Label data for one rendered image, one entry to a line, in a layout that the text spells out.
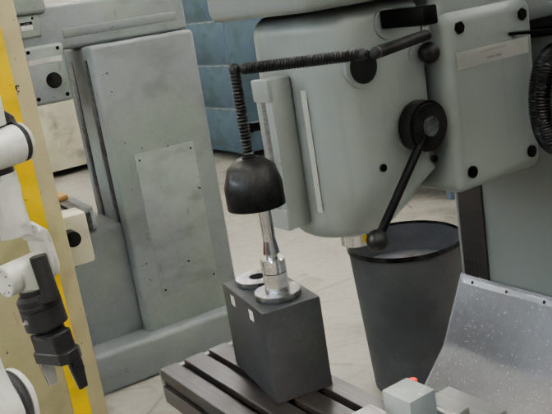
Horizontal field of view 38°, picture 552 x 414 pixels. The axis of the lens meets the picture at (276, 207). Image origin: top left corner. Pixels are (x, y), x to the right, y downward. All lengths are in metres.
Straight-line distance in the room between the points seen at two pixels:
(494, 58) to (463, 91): 0.08
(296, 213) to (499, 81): 0.35
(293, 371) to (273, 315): 0.12
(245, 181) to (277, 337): 0.61
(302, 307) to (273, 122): 0.52
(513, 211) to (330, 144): 0.52
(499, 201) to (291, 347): 0.47
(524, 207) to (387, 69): 0.48
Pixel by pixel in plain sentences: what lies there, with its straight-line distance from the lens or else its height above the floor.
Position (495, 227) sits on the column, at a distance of 1.53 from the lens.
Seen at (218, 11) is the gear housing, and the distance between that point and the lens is 1.16.
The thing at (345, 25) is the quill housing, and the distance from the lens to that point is 1.05.
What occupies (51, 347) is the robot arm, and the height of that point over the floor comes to 1.04.
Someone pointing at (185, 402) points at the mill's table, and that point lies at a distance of 1.73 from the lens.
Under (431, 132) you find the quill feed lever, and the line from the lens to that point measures 1.11.
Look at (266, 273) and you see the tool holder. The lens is 1.51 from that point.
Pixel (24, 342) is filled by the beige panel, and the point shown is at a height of 0.66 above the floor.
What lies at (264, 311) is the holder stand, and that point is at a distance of 1.48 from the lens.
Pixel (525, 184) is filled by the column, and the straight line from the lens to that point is 1.46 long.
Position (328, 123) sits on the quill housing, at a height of 1.48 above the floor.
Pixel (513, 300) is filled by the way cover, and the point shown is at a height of 1.06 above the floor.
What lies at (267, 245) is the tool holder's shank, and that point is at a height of 1.21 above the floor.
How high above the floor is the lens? 1.66
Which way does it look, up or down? 15 degrees down
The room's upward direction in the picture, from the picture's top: 9 degrees counter-clockwise
